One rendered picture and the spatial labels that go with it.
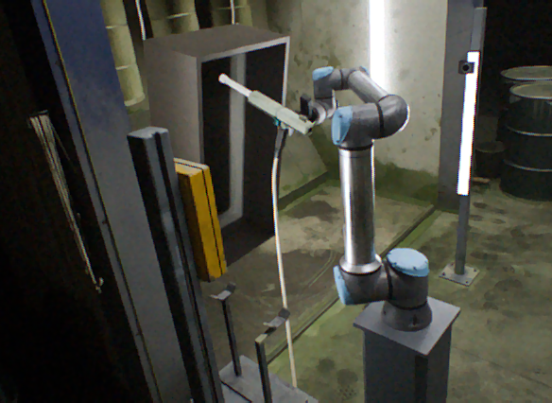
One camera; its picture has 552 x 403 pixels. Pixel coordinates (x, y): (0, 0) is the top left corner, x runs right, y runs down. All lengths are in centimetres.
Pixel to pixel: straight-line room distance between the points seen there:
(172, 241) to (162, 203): 9
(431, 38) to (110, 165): 281
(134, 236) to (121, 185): 17
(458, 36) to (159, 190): 302
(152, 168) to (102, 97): 54
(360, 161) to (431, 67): 234
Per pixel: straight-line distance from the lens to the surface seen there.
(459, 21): 365
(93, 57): 138
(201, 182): 93
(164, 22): 345
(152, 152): 89
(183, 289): 102
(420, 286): 177
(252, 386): 147
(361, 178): 152
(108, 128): 141
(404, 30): 383
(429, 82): 380
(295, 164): 430
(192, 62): 196
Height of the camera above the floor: 187
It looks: 25 degrees down
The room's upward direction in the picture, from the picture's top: 7 degrees counter-clockwise
